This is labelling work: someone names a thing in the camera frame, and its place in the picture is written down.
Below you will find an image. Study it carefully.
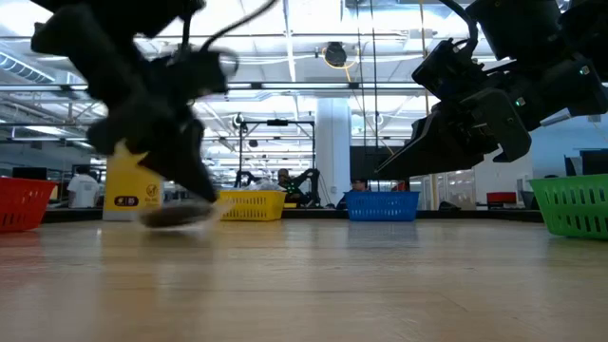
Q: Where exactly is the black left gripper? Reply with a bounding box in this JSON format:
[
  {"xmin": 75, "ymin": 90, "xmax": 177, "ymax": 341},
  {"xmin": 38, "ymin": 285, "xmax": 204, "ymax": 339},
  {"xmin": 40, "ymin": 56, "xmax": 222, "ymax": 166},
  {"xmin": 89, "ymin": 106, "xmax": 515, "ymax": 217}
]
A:
[{"xmin": 86, "ymin": 89, "xmax": 219, "ymax": 204}]

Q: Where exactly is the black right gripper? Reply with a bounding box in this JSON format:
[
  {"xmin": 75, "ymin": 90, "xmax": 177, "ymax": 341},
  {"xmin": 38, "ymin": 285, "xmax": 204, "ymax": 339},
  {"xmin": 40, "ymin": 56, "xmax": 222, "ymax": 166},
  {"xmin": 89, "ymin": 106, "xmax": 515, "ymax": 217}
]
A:
[{"xmin": 374, "ymin": 87, "xmax": 533, "ymax": 181}]

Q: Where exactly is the grey loofah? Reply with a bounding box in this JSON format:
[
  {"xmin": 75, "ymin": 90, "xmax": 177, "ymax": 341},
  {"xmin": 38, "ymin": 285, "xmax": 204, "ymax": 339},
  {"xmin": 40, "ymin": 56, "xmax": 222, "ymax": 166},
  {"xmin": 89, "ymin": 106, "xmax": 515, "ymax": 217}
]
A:
[
  {"xmin": 246, "ymin": 179, "xmax": 286, "ymax": 193},
  {"xmin": 137, "ymin": 198, "xmax": 227, "ymax": 230}
]

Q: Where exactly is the yellow canister with white lid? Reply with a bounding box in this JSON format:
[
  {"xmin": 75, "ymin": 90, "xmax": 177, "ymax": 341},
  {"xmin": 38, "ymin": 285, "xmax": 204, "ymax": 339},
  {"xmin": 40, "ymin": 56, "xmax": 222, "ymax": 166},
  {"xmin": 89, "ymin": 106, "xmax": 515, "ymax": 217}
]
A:
[{"xmin": 103, "ymin": 140, "xmax": 165, "ymax": 222}]

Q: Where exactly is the yellow plastic basket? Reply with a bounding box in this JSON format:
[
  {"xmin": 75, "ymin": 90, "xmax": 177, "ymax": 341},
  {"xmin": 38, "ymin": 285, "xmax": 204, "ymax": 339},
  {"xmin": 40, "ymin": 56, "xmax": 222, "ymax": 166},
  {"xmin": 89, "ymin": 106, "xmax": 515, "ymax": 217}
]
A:
[{"xmin": 218, "ymin": 189, "xmax": 288, "ymax": 222}]

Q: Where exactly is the black monitor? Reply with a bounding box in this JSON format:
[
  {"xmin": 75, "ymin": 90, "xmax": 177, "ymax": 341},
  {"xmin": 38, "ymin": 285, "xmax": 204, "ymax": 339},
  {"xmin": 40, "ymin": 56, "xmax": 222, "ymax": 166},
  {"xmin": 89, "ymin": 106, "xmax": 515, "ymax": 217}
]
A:
[
  {"xmin": 563, "ymin": 149, "xmax": 608, "ymax": 178},
  {"xmin": 350, "ymin": 145, "xmax": 410, "ymax": 182},
  {"xmin": 11, "ymin": 166, "xmax": 48, "ymax": 181}
]

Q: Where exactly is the blue plastic basket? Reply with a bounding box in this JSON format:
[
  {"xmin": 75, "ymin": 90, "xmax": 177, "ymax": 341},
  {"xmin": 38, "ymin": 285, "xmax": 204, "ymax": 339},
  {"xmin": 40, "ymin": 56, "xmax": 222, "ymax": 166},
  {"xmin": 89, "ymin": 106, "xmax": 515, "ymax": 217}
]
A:
[{"xmin": 345, "ymin": 191, "xmax": 421, "ymax": 223}]

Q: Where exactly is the red box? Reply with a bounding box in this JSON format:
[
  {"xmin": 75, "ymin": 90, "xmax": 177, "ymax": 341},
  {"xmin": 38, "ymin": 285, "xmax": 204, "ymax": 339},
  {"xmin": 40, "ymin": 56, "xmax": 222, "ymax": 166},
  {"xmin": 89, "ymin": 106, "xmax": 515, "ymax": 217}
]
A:
[{"xmin": 486, "ymin": 191, "xmax": 518, "ymax": 206}]

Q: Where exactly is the person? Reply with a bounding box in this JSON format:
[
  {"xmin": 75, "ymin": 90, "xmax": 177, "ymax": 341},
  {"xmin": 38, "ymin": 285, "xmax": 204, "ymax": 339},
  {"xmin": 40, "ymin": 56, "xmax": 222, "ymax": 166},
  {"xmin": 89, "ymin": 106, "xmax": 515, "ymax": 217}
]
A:
[
  {"xmin": 66, "ymin": 164, "xmax": 103, "ymax": 209},
  {"xmin": 335, "ymin": 178, "xmax": 370, "ymax": 210},
  {"xmin": 275, "ymin": 167, "xmax": 310, "ymax": 206}
]

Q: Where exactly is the white building column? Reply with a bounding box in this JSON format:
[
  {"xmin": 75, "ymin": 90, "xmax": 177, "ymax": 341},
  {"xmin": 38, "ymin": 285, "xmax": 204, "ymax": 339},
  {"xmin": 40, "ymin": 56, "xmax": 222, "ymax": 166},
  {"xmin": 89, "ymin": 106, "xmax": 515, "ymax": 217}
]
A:
[{"xmin": 315, "ymin": 97, "xmax": 352, "ymax": 205}]

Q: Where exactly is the green plastic basket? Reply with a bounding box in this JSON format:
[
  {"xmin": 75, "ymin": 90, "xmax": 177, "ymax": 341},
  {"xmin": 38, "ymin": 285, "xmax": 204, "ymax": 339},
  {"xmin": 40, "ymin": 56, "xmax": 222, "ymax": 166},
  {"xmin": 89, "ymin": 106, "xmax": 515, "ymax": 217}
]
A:
[{"xmin": 528, "ymin": 173, "xmax": 608, "ymax": 239}]

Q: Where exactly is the red plastic basket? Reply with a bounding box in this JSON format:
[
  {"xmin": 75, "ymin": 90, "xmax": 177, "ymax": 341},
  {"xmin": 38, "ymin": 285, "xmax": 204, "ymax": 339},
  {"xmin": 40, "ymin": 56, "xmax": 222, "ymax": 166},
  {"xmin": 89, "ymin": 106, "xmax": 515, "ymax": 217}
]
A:
[{"xmin": 0, "ymin": 176, "xmax": 58, "ymax": 233}]

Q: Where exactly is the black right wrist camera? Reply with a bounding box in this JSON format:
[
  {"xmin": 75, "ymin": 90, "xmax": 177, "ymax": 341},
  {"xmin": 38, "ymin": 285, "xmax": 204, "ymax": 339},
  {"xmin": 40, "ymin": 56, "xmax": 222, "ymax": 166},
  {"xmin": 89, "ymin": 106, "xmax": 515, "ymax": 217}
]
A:
[{"xmin": 411, "ymin": 38, "xmax": 485, "ymax": 102}]

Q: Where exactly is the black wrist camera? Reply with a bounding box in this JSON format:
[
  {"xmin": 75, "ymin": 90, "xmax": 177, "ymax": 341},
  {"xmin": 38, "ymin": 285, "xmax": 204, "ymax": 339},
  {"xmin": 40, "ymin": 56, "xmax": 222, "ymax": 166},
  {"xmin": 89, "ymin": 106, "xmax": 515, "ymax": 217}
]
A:
[
  {"xmin": 411, "ymin": 38, "xmax": 485, "ymax": 102},
  {"xmin": 151, "ymin": 47, "xmax": 230, "ymax": 99}
]

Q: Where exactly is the black hanging cable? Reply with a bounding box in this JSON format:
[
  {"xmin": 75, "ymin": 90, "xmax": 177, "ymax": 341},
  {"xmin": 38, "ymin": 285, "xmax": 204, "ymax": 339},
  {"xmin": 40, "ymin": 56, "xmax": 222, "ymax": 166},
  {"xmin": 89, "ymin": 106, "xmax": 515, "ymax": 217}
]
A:
[
  {"xmin": 369, "ymin": 0, "xmax": 381, "ymax": 148},
  {"xmin": 354, "ymin": 0, "xmax": 368, "ymax": 148}
]

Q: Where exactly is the black background rig frame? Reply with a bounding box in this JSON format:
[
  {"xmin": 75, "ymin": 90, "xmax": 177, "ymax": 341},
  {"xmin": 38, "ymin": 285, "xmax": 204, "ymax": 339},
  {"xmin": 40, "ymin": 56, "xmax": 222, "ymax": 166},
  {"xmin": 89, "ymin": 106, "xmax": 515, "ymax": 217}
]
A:
[{"xmin": 238, "ymin": 120, "xmax": 316, "ymax": 191}]

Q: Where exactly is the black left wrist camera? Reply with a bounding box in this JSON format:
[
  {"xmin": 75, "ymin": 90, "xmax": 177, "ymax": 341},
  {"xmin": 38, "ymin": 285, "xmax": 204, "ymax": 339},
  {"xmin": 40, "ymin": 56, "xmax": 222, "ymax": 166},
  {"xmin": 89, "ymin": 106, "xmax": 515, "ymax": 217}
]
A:
[{"xmin": 151, "ymin": 47, "xmax": 230, "ymax": 99}]

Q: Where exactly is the black right camera cable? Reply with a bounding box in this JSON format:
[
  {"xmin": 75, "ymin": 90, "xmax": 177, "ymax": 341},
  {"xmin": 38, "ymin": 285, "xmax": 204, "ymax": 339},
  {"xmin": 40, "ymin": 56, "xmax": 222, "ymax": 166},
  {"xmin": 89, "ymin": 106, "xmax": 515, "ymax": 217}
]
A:
[{"xmin": 439, "ymin": 0, "xmax": 479, "ymax": 56}]

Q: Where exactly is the black camera cable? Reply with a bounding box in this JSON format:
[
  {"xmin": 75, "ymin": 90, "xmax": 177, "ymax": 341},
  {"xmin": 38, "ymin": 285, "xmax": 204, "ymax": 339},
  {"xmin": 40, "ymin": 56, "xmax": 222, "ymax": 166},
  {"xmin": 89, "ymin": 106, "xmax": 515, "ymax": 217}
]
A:
[
  {"xmin": 439, "ymin": 0, "xmax": 479, "ymax": 56},
  {"xmin": 180, "ymin": 0, "xmax": 279, "ymax": 53}
]

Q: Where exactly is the black aluminium table frame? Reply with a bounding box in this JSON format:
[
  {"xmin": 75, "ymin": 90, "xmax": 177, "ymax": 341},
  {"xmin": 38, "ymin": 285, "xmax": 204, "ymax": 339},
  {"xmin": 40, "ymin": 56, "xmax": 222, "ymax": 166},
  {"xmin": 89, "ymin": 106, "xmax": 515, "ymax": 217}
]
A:
[{"xmin": 42, "ymin": 207, "xmax": 545, "ymax": 224}]

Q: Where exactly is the black left camera cable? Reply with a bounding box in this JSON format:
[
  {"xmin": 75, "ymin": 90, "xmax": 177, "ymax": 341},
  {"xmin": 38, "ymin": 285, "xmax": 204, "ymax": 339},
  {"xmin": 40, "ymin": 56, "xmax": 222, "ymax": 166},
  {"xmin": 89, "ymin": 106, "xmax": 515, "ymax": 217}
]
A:
[{"xmin": 180, "ymin": 0, "xmax": 279, "ymax": 53}]

